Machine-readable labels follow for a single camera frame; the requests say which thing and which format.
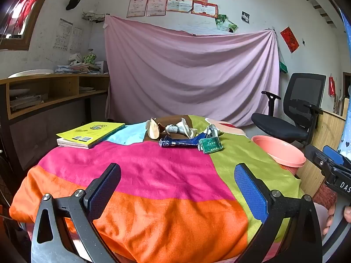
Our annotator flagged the wooden desk shelf unit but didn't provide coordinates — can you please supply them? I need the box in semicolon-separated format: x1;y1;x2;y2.
0;73;111;176

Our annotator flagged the wire wall shelf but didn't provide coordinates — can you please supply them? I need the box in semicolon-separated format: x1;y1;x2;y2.
81;11;110;24

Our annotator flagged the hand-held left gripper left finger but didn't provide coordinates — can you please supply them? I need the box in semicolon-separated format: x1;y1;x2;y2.
31;163;122;263

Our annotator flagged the red paper square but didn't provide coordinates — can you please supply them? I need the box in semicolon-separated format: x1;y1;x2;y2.
280;27;299;53

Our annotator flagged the multicoloured patchwork blanket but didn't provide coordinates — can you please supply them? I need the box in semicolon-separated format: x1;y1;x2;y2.
9;114;305;263

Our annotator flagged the white paper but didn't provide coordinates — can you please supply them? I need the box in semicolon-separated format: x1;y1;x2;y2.
177;118;197;139

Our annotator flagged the white plastic basin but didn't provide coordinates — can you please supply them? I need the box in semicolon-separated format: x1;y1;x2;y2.
8;69;54;78

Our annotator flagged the pink plastic bin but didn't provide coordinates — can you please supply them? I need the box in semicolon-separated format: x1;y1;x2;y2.
251;135;307;176

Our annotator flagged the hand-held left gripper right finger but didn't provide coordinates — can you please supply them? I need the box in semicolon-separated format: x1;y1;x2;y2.
234;163;322;263

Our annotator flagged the green artificial plant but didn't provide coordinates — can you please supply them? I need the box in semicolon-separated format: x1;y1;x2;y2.
83;49;97;64

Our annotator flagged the black cap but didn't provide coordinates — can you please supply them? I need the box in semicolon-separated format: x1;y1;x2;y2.
65;0;82;11

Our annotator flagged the green packet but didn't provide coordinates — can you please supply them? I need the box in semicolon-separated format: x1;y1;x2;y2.
198;137;222;153

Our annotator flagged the dark blue wrapper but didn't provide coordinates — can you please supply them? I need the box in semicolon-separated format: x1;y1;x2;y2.
159;133;206;148

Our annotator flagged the black office chair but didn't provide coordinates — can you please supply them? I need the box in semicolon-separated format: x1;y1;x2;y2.
251;73;327;148

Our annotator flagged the wall calendar sheet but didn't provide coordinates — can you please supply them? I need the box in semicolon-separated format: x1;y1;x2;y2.
53;18;73;51
70;27;83;54

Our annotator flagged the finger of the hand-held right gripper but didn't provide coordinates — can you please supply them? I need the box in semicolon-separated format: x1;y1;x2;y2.
304;144;334;181
323;145;345;165

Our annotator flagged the yellow book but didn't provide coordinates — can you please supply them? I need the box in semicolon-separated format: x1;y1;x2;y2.
56;122;126;149

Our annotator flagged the cream paper wrapper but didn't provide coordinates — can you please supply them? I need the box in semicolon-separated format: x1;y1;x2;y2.
145;118;163;139

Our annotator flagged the flower photo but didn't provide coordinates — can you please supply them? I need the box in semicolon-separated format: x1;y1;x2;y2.
221;19;238;33
215;14;228;30

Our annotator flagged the pile of papers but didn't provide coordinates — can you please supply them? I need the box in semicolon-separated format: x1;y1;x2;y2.
54;62;100;74

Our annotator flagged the wooden framed window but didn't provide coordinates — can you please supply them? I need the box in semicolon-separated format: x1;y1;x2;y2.
0;0;59;51

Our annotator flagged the person's right hand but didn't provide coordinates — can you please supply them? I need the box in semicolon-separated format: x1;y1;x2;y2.
322;203;351;236

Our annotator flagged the pink hanging sheet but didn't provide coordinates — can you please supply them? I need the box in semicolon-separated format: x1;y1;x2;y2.
104;15;281;128

